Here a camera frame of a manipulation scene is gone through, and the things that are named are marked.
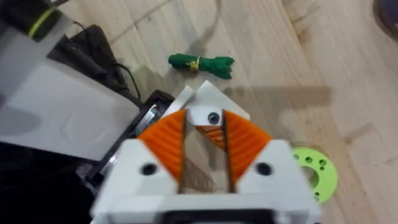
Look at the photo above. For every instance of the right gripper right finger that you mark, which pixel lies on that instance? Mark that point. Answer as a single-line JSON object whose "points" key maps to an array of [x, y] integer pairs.
{"points": [[264, 169]]}

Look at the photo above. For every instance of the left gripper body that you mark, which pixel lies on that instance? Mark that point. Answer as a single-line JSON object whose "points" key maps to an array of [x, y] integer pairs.
{"points": [[68, 118]]}

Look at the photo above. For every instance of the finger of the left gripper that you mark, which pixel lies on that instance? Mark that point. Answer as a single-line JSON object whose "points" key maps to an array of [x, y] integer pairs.
{"points": [[224, 99]]}

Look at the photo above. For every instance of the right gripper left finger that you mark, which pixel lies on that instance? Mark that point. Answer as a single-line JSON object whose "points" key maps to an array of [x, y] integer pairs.
{"points": [[146, 168]]}

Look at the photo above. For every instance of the small dark screw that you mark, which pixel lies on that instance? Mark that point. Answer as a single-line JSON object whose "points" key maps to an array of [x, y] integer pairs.
{"points": [[213, 118]]}

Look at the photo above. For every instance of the green toy vegetable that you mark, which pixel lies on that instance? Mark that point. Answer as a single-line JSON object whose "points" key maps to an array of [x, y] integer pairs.
{"points": [[205, 63]]}

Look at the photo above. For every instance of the round bucket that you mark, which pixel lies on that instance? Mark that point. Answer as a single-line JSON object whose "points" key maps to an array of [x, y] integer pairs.
{"points": [[388, 12]]}

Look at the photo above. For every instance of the green disc with holes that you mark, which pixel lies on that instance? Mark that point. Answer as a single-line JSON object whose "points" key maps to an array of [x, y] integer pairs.
{"points": [[326, 177]]}

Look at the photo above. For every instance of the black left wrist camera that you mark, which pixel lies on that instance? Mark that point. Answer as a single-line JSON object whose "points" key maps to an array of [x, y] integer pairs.
{"points": [[90, 59]]}

